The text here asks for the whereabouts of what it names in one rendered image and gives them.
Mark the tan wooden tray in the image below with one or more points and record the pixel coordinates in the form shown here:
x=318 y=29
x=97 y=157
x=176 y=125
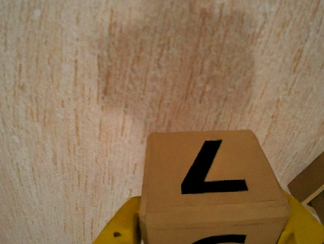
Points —
x=309 y=183

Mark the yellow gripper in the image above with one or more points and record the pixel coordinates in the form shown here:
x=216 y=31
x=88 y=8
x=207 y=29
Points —
x=124 y=227

